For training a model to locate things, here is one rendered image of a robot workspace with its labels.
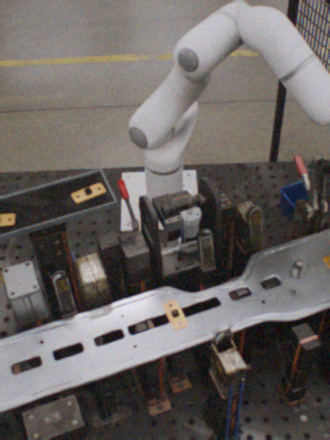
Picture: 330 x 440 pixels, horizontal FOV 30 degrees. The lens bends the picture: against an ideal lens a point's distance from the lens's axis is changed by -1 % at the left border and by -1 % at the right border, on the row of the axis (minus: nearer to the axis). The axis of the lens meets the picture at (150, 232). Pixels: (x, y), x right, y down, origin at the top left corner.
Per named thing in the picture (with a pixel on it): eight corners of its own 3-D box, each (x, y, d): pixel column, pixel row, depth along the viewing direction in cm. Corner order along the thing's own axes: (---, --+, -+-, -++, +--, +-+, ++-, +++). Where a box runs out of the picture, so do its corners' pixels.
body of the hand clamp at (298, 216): (291, 294, 191) (306, 215, 165) (280, 278, 195) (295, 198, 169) (307, 288, 192) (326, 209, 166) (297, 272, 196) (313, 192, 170)
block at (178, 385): (174, 394, 169) (172, 337, 148) (157, 357, 178) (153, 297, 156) (192, 387, 170) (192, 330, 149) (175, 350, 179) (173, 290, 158)
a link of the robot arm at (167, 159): (136, 163, 193) (131, 104, 174) (174, 131, 201) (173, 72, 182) (165, 181, 188) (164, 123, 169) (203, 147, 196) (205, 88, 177)
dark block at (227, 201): (214, 305, 189) (220, 209, 158) (205, 289, 193) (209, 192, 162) (230, 301, 190) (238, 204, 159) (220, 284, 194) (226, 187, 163)
